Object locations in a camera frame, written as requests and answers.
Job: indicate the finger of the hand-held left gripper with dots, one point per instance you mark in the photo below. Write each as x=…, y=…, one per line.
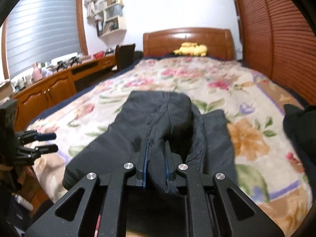
x=47, y=148
x=44, y=136

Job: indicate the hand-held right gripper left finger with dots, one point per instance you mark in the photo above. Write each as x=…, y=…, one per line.
x=145, y=164

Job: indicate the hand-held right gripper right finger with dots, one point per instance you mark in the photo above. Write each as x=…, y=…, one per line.
x=169, y=164

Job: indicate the black jacket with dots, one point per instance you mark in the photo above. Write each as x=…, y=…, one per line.
x=158, y=113

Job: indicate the pile of dark folded clothes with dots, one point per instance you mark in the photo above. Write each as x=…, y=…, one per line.
x=300, y=133

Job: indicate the person's left hand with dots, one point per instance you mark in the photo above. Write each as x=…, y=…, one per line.
x=24, y=174

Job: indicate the wooden desk with cabinets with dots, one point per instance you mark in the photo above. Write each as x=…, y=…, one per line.
x=56, y=86

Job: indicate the pink desk ornament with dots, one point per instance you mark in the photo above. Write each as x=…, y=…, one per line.
x=37, y=73

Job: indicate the row of small desk items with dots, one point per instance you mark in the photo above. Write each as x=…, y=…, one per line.
x=65, y=64

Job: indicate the bed with floral blanket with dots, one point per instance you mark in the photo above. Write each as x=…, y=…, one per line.
x=246, y=138

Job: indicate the red basket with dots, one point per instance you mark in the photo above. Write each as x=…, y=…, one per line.
x=98, y=54

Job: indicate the grey window blind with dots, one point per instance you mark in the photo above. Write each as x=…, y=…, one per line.
x=42, y=32

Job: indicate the dark brown chair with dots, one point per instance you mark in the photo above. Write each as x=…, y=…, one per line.
x=124, y=56

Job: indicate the yellow plush toy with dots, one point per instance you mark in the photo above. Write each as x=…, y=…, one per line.
x=190, y=49

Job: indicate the wooden bed headboard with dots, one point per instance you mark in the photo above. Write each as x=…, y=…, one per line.
x=172, y=37

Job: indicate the wooden louvered wardrobe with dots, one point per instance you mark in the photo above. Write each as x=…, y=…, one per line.
x=276, y=29

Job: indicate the white wall shelf with books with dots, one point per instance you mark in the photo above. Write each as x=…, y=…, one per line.
x=112, y=22

